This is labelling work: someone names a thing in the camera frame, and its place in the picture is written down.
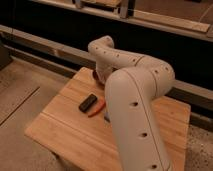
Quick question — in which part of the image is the dark red ceramic bowl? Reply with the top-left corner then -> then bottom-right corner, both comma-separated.
92,70 -> 100,81

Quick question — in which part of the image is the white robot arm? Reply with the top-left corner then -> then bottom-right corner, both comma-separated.
88,36 -> 175,171

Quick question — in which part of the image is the orange carrot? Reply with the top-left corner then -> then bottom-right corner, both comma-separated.
88,99 -> 106,117

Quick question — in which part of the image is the black rectangular block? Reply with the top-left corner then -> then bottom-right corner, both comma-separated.
79,94 -> 97,113

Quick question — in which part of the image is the blue sponge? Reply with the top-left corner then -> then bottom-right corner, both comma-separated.
104,113 -> 110,122

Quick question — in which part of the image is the wooden chair in background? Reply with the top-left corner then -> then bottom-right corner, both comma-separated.
72,0 -> 135,18

